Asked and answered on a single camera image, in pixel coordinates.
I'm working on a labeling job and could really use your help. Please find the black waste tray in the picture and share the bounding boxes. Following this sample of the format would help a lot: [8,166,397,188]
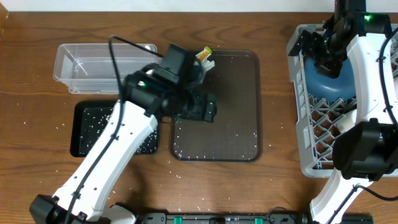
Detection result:
[69,99,160,158]

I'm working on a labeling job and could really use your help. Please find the yellow green snack wrapper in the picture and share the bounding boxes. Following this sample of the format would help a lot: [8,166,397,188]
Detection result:
[195,46,212,62]

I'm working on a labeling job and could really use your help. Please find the cream paper cup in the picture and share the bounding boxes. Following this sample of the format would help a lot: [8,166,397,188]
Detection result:
[337,109,357,134]

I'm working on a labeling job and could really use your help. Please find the grey plastic dishwasher rack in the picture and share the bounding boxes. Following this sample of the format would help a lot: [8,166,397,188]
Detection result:
[288,33,392,178]

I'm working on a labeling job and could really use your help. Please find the silver foil wrapper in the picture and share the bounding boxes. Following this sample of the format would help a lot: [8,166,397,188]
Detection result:
[201,59,215,72]

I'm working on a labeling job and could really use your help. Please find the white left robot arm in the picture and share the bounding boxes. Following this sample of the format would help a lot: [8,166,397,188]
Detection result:
[29,63,216,223]

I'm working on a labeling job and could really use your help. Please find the clear plastic bin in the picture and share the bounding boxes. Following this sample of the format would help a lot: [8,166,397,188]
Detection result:
[53,43,160,95]

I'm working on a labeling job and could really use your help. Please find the dark brown serving tray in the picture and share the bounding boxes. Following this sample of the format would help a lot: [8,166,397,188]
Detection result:
[170,50,262,162]

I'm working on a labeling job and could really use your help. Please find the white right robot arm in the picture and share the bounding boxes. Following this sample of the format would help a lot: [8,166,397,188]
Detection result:
[289,9,397,223]

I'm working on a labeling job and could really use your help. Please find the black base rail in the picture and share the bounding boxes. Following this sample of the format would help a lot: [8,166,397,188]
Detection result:
[136,212,374,224]

